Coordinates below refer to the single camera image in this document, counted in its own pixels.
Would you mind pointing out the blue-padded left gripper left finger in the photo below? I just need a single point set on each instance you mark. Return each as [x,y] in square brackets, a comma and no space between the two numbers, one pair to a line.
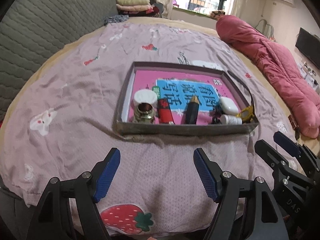
[52,217]

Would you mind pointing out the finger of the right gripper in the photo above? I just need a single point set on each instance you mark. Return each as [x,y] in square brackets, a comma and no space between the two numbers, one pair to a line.
[280,166]
[308,161]

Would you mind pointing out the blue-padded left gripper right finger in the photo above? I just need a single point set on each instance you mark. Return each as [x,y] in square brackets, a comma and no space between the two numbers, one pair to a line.
[246,208]

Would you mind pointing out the small white pill bottle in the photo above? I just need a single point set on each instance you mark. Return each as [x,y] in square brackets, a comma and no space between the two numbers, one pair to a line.
[230,120]

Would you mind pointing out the white earbuds case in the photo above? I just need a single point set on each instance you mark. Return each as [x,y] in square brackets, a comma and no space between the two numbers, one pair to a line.
[228,106]

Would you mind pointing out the small black clip object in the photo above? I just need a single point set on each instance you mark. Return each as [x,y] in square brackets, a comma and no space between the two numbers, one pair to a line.
[217,112]

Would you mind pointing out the black gold cigarette box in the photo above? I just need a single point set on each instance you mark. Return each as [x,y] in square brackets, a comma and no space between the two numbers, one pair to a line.
[192,110]

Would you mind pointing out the red black lighter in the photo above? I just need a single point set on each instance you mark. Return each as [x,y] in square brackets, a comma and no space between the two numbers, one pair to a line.
[164,112]

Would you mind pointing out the brass-rimmed glass jar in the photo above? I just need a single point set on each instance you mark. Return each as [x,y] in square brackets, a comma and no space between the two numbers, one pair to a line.
[144,113]

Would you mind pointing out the white child-proof cap bottle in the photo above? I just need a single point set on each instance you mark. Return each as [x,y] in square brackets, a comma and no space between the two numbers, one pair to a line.
[145,96]

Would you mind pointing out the rolled red quilt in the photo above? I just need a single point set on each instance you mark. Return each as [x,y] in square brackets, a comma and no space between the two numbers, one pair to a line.
[278,65]

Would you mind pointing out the pink blue children's book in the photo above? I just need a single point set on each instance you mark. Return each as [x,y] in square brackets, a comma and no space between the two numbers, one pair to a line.
[178,88]

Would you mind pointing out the pink strawberry print bedsheet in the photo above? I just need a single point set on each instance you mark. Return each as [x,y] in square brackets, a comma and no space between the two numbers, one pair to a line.
[62,125]

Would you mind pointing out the shallow grey cardboard box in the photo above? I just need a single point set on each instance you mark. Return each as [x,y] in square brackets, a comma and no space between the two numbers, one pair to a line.
[129,128]

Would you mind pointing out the stack of folded blankets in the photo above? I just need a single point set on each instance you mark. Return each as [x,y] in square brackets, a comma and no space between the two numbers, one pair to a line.
[140,8]

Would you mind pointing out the grey quilted headboard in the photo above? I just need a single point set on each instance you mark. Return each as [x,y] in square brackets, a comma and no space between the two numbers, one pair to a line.
[34,30]

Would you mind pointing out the black wall television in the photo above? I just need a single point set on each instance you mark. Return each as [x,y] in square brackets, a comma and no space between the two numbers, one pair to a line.
[309,46]

